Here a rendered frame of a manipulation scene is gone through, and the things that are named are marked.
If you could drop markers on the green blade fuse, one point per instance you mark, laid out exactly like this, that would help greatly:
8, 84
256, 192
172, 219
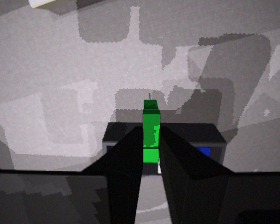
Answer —
151, 126

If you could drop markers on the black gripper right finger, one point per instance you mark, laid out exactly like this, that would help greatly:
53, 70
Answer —
200, 190

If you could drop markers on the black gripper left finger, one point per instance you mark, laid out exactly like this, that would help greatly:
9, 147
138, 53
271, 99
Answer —
106, 192

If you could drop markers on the beige shallow tray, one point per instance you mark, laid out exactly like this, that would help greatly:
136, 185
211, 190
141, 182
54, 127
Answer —
48, 4

